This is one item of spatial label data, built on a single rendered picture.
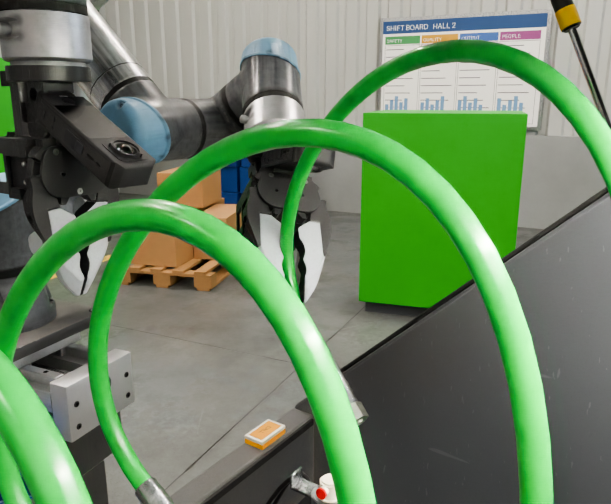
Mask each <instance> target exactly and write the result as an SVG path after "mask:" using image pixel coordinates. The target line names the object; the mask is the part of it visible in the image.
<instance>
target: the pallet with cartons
mask: <svg viewBox="0 0 611 504"><path fill-rule="evenodd" d="M178 168H179V167H177V168H173V169H169V170H166V171H162V172H158V173H157V187H158V186H159V185H160V184H161V183H162V182H163V181H164V180H165V179H166V178H167V177H168V176H169V175H170V174H172V173H173V172H174V171H175V170H177V169H178ZM176 203H180V204H184V205H188V206H191V207H194V208H196V209H198V210H201V211H203V212H205V213H208V214H210V215H212V216H214V217H216V218H217V219H219V220H221V221H222V222H224V223H225V224H227V225H229V226H230V227H232V228H233V229H235V230H237V229H236V205H237V204H225V201H224V198H222V193H221V169H220V170H218V171H216V172H215V173H213V174H212V175H210V176H208V177H207V178H205V179H204V180H202V181H201V182H199V183H198V184H197V185H195V186H194V187H193V188H192V189H190V190H189V191H188V192H187V193H186V194H184V195H183V196H182V197H181V198H180V199H179V200H178V201H177V202H176ZM209 260H211V261H209ZM207 261H209V262H208V263H206V262H207ZM205 263H206V264H205ZM131 264H134V265H132V266H129V268H128V270H127V272H126V274H125V276H124V279H123V281H122V284H121V285H129V284H131V283H133V282H135V281H136V280H138V279H140V278H141V277H143V276H145V275H146V274H153V284H156V287H160V288H169V287H171V286H172V285H174V284H175V283H177V282H178V281H179V280H181V279H182V278H184V277H194V287H196V288H197V290H198V291H210V290H212V289H213V288H214V287H215V286H216V285H218V284H219V283H220V282H221V281H223V280H224V279H225V278H226V277H228V276H229V275H230V273H229V272H228V271H227V270H226V269H225V268H222V269H221V270H220V271H218V272H217V273H216V272H211V271H212V270H213V269H215V268H216V267H218V266H219V265H220V264H219V263H218V262H217V261H216V260H214V259H213V258H211V257H210V256H208V255H207V254H205V253H204V252H202V251H201V250H199V249H198V248H196V247H194V246H192V245H190V244H188V243H186V242H184V241H182V240H180V239H178V238H175V237H171V236H168V235H164V234H161V233H154V232H150V233H149V234H148V236H147V237H146V239H145V240H144V242H143V243H142V244H141V246H140V248H139V249H138V251H137V253H136V255H135V256H134V258H133V260H132V262H131ZM203 264H205V265H203ZM202 265H203V266H202ZM200 266H202V267H200ZM169 267H175V269H167V268H169ZM199 267H200V268H199ZM197 268H199V269H197ZM196 269H197V270H196ZM194 270H196V271H194Z"/></svg>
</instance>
